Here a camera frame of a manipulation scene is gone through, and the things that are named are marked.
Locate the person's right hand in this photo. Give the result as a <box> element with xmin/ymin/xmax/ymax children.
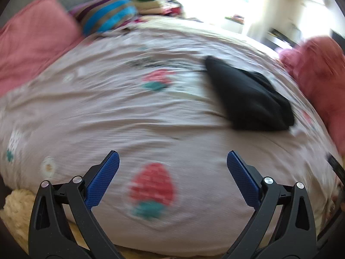
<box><xmin>327</xmin><ymin>179</ymin><xmax>345</xmax><ymax>214</ymax></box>

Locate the pink quilted pillow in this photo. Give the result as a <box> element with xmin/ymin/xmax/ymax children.
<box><xmin>0</xmin><ymin>0</ymin><xmax>85</xmax><ymax>98</ymax></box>

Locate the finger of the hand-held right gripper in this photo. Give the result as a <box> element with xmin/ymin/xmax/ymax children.
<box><xmin>326</xmin><ymin>152</ymin><xmax>345</xmax><ymax>182</ymax></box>

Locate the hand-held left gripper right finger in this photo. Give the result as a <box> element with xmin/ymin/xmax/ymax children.
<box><xmin>221</xmin><ymin>150</ymin><xmax>318</xmax><ymax>259</ymax></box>

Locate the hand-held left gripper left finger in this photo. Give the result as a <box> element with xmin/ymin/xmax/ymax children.
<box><xmin>28</xmin><ymin>150</ymin><xmax>127</xmax><ymax>259</ymax></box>

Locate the black sweater with orange cuffs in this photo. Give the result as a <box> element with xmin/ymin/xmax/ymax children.
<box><xmin>205</xmin><ymin>55</ymin><xmax>296</xmax><ymax>133</ymax></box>

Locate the cream fluffy blanket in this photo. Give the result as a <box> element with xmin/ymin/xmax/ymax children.
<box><xmin>2</xmin><ymin>189</ymin><xmax>91</xmax><ymax>259</ymax></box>

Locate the striped pillow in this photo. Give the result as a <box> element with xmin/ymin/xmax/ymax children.
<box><xmin>69</xmin><ymin>0</ymin><xmax>138</xmax><ymax>37</ymax></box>

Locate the printed pink bed sheet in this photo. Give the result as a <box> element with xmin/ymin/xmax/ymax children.
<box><xmin>0</xmin><ymin>15</ymin><xmax>343</xmax><ymax>250</ymax></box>

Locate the white desk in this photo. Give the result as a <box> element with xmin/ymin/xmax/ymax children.
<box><xmin>265</xmin><ymin>27</ymin><xmax>300</xmax><ymax>49</ymax></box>

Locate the stack of folded clothes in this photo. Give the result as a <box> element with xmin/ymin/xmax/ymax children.
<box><xmin>132</xmin><ymin>0</ymin><xmax>184</xmax><ymax>17</ymax></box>

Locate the pink crumpled blanket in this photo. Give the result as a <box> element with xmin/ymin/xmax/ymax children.
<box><xmin>279</xmin><ymin>36</ymin><xmax>345</xmax><ymax>157</ymax></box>

